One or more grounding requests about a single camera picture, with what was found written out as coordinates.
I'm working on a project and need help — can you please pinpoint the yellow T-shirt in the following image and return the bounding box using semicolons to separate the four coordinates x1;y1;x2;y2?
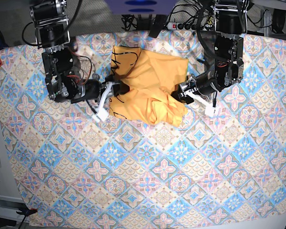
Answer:
109;46;188;127

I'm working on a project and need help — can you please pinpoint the purple camera mount housing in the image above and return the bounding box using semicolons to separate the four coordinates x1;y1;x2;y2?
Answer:
105;0;177;15

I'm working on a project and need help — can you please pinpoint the patterned blue tile tablecloth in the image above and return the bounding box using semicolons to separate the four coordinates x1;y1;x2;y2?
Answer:
0;35;286;229

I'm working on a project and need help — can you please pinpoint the orange black clamp bottom left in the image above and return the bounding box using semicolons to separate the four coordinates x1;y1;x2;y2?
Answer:
16;208;38;217

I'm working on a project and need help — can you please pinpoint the white power strip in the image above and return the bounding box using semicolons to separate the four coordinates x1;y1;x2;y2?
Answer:
166;22;191;30

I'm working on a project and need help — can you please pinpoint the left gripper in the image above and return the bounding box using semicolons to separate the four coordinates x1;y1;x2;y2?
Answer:
171;73;221;117

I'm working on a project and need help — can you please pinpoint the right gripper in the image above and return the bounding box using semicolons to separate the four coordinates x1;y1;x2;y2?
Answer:
77;73;130;122

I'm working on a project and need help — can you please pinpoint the black table clamp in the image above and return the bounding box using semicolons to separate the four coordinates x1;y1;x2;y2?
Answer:
149;14;167;38

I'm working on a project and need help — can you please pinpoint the white rail box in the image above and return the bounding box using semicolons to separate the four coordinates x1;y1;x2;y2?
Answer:
0;195;26;222

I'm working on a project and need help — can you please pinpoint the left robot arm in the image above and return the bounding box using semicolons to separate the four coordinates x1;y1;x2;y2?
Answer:
172;0;249;117

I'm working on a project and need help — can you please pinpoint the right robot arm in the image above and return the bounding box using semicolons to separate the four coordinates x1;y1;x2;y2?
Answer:
30;0;122;123

